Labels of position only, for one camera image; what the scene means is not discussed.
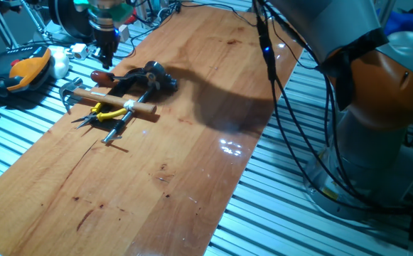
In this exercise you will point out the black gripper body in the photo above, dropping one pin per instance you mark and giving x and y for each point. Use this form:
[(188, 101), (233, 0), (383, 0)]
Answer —
[(107, 41)]

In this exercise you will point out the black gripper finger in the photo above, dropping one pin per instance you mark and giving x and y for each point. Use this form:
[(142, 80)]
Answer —
[(104, 60), (111, 58)]

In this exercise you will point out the white plug adapter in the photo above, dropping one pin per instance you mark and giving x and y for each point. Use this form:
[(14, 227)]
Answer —
[(79, 51)]

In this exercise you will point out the black C-clamp with steel screw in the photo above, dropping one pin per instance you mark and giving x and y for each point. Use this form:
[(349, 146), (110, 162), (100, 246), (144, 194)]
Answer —
[(121, 89)]

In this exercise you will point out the black round disc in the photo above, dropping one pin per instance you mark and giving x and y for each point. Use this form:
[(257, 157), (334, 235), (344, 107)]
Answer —
[(67, 21)]

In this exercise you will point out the white rounded plastic object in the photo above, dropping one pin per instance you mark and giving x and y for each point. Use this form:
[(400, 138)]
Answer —
[(59, 64)]

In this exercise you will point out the white tape strip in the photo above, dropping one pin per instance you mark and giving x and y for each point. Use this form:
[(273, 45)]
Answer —
[(129, 105)]

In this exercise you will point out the orange and black teach pendant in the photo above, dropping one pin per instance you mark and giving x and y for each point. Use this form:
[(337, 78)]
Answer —
[(25, 71)]

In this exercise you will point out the glossy wooden board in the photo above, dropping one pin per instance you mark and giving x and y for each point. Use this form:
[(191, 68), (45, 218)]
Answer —
[(121, 185)]

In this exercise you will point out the blue plastic bag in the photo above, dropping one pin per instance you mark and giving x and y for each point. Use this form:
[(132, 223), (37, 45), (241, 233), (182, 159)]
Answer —
[(408, 21)]

